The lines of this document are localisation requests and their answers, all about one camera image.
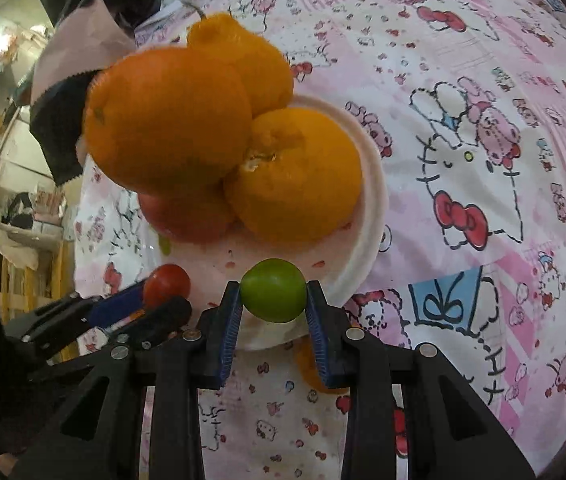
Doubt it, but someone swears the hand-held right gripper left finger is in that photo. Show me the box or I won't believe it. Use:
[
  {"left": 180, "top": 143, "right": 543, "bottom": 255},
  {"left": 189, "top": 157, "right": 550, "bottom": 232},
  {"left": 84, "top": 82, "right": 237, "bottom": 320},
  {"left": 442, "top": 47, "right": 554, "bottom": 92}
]
[{"left": 10, "top": 281, "right": 245, "bottom": 480}]

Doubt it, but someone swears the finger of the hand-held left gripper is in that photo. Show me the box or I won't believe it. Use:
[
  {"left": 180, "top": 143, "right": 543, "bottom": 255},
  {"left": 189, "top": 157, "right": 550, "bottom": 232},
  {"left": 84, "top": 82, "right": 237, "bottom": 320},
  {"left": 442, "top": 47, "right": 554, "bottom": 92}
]
[
  {"left": 3, "top": 282, "right": 151, "bottom": 346},
  {"left": 108, "top": 296, "right": 194, "bottom": 350}
]

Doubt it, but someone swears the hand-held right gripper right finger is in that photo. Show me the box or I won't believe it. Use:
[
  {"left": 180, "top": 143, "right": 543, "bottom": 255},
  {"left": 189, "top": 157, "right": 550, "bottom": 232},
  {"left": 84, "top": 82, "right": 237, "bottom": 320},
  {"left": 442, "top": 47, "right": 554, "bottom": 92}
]
[{"left": 304, "top": 280, "right": 538, "bottom": 480}]

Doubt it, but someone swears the small tangerine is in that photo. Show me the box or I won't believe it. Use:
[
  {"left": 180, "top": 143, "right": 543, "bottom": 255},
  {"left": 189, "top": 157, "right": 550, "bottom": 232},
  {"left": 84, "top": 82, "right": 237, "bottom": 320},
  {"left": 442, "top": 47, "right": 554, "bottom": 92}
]
[{"left": 294, "top": 337, "right": 351, "bottom": 395}]

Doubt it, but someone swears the red cherry tomato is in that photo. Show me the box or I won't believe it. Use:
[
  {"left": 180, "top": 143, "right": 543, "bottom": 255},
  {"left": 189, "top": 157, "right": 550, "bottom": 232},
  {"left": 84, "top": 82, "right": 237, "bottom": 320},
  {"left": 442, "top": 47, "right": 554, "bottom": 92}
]
[{"left": 143, "top": 263, "right": 192, "bottom": 309}]

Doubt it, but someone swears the red apple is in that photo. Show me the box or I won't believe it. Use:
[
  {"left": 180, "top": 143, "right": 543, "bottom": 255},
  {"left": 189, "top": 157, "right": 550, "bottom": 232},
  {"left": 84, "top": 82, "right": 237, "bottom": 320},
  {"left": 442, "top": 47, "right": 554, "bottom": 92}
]
[{"left": 138, "top": 187, "right": 238, "bottom": 243}]

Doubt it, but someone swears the pink speckled plate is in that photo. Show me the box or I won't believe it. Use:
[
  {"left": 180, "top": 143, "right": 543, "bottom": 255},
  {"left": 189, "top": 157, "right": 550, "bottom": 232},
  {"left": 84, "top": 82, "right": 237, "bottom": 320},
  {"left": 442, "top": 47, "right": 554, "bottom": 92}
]
[{"left": 76, "top": 92, "right": 389, "bottom": 351}]

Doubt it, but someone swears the yellowish round orange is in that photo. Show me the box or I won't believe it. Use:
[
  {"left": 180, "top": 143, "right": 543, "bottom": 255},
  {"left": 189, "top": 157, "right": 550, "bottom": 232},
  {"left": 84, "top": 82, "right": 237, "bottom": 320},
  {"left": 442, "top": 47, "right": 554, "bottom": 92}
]
[{"left": 223, "top": 107, "right": 364, "bottom": 243}]

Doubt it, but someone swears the round dark orange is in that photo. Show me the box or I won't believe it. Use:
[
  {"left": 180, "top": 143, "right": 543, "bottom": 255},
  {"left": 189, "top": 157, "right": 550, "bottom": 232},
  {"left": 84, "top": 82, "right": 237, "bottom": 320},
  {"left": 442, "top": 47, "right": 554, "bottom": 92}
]
[{"left": 83, "top": 45, "right": 255, "bottom": 196}]

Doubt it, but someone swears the pear-shaped orange with stem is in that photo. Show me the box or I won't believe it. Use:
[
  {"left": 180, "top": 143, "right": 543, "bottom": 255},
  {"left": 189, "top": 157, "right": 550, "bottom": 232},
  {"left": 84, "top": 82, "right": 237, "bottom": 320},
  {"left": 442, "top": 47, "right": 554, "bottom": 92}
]
[{"left": 183, "top": 2, "right": 295, "bottom": 117}]

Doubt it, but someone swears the black hanging garment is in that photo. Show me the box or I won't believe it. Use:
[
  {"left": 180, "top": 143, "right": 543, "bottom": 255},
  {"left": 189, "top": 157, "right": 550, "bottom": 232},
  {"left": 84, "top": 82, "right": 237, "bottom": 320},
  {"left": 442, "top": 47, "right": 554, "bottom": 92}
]
[{"left": 28, "top": 0, "right": 164, "bottom": 186}]

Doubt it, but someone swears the pink cloth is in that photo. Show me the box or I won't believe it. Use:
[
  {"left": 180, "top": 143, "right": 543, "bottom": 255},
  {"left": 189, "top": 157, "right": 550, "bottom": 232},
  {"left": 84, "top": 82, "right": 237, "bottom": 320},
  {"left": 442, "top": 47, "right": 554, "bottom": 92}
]
[{"left": 30, "top": 2, "right": 136, "bottom": 103}]

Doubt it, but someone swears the pink cartoon printed bed sheet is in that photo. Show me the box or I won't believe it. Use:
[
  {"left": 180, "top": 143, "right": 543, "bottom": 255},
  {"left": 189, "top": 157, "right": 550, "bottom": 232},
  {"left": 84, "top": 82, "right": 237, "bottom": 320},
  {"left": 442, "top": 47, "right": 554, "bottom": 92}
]
[{"left": 73, "top": 0, "right": 566, "bottom": 480}]

